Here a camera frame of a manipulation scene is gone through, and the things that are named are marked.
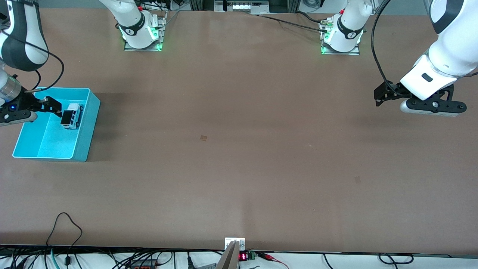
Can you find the white jeep toy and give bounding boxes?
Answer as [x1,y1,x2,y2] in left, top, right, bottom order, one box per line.
[61,103,84,130]

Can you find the cyan plastic bin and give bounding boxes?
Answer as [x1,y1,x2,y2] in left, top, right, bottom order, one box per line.
[12,88,101,163]

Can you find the metal control box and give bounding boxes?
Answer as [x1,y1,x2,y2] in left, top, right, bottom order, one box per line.
[214,0,270,15]

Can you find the red clip lead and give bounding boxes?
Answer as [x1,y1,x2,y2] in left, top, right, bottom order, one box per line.
[257,253,290,269]

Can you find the grey aluminium bar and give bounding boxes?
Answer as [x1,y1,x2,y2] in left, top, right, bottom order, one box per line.
[215,241,240,269]

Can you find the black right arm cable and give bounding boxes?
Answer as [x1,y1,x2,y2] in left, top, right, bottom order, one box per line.
[0,30,65,94]

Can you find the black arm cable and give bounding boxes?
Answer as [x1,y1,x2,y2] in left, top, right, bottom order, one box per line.
[370,0,397,91]
[0,30,65,94]

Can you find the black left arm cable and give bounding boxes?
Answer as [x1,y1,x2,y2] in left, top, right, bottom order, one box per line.
[370,0,397,91]

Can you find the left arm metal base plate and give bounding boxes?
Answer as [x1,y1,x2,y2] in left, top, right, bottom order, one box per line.
[320,18,360,56]

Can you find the short black table cable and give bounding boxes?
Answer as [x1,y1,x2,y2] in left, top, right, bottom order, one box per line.
[294,11,324,24]

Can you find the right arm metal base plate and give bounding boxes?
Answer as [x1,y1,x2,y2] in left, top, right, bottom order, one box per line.
[124,11,167,52]

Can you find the long black table cable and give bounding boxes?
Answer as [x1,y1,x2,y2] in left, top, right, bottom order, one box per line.
[258,14,329,33]

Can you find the black looped cable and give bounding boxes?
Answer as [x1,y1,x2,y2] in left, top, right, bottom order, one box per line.
[46,212,83,266]

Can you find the black coiled cable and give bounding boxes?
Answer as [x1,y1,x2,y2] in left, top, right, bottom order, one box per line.
[378,253,415,265]

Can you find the white mount plate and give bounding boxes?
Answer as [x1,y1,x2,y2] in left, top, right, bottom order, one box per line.
[224,238,246,251]

